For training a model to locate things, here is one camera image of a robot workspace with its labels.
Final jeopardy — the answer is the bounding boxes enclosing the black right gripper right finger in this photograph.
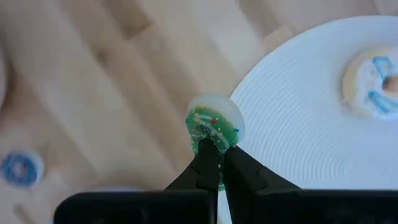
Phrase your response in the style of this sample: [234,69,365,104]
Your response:
[222,146,398,224]

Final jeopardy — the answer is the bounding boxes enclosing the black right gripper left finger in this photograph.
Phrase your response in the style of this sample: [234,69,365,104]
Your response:
[53,138,220,224]

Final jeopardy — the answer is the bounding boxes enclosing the small green iced donut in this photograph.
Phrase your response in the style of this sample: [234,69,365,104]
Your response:
[185,95,246,191]

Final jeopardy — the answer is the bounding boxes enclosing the large white blue-drizzled donut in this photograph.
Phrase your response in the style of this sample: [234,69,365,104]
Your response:
[340,46,398,121]

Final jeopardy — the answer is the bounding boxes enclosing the small purple-blue iced donut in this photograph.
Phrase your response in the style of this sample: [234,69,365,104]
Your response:
[0,149,45,189]

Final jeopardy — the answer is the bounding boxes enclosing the white woven round placemat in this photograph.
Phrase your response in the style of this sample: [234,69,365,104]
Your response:
[217,15,398,224]

